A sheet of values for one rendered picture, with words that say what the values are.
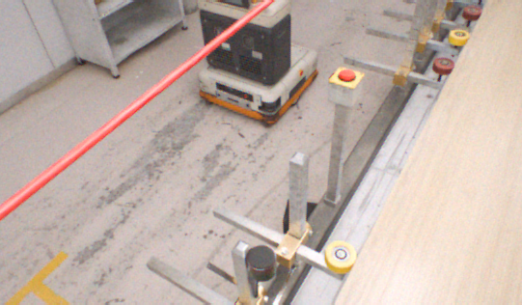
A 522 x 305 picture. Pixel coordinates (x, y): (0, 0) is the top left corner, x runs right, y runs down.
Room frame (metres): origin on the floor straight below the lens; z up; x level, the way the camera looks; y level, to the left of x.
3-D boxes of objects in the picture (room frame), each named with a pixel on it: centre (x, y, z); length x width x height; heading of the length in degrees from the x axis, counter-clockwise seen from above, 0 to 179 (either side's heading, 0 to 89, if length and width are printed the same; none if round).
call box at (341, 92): (0.89, -0.23, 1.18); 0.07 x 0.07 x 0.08; 56
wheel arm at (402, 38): (1.70, -0.73, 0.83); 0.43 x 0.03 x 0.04; 56
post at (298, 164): (0.67, -0.09, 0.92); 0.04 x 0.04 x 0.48; 56
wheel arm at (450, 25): (1.91, -0.87, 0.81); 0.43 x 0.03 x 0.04; 56
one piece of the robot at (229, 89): (2.20, 0.15, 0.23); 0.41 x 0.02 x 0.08; 55
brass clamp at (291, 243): (0.66, -0.07, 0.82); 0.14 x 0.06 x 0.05; 146
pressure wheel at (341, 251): (0.56, -0.19, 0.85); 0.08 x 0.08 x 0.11
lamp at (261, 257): (0.44, 0.02, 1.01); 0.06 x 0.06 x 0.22; 56
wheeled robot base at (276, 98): (2.48, -0.02, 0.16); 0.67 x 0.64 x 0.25; 145
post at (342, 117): (0.89, -0.23, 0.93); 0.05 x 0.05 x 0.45; 56
